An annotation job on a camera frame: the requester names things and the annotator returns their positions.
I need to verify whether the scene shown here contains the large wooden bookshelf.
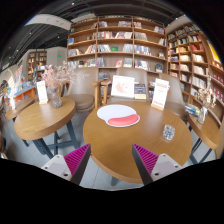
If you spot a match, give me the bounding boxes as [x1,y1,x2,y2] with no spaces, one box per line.
[66,14,169,75]

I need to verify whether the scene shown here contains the right side wooden bookshelf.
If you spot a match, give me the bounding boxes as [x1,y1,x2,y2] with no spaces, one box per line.
[167,22,224,124]

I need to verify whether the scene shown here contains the round wooden left table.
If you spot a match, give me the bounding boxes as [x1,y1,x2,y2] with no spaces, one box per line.
[14,97,79,158]

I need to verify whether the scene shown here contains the brown armchair right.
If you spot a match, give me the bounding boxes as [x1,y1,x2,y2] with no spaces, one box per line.
[159,73,188,122]

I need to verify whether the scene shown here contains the white red standing sign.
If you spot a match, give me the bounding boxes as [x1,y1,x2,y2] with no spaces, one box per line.
[151,78,169,111]

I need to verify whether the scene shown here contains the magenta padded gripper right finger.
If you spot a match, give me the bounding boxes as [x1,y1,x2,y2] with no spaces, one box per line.
[132,144,182,185]

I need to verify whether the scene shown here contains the white mouse pad red rest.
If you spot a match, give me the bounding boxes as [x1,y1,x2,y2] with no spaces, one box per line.
[97,104,140,127]

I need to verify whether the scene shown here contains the distant wooden bookshelf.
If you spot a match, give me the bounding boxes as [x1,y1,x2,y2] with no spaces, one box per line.
[27,50,47,83]

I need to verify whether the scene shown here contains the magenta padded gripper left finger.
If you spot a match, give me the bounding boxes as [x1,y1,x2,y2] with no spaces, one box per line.
[42,144,91,185]

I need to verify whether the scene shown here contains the white sign on left table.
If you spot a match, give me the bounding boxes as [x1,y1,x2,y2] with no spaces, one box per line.
[37,81,48,104]

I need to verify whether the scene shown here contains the brown armchair centre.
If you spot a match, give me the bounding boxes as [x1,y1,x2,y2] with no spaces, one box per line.
[99,67,150,105]

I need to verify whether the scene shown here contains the round wooden centre table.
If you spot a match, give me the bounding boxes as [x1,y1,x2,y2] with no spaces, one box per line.
[83,101,193,184]

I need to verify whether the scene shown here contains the white board with red drawing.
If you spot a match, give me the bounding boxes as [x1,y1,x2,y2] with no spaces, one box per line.
[111,75,135,99]

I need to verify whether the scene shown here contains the dark book on chair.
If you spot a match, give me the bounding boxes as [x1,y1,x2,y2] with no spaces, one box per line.
[134,84,146,99]

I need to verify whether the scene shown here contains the round wooden table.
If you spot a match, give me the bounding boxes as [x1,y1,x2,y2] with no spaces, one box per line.
[83,101,193,184]
[14,97,79,158]
[186,113,222,165]

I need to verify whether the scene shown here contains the brown armchair left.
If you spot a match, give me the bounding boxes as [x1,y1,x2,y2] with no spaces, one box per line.
[65,67,101,112]

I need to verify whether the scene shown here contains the clear glass cup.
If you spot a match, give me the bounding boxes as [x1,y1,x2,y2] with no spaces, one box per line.
[163,125,175,140]

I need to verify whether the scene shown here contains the glass vase pink flowers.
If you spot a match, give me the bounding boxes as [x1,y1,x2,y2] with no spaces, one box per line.
[42,62,76,109]

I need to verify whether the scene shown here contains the brown armchair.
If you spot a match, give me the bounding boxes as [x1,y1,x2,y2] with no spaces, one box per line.
[65,67,101,112]
[159,73,188,122]
[99,67,150,105]

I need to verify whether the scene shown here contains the vase with dried flowers right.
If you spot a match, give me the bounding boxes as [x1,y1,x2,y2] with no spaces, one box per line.
[197,76,216,124]

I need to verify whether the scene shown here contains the far left small table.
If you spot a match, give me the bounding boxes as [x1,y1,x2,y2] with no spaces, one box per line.
[6,97,35,120]

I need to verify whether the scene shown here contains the round wooden right table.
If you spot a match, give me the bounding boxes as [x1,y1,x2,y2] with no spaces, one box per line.
[186,113,222,165]

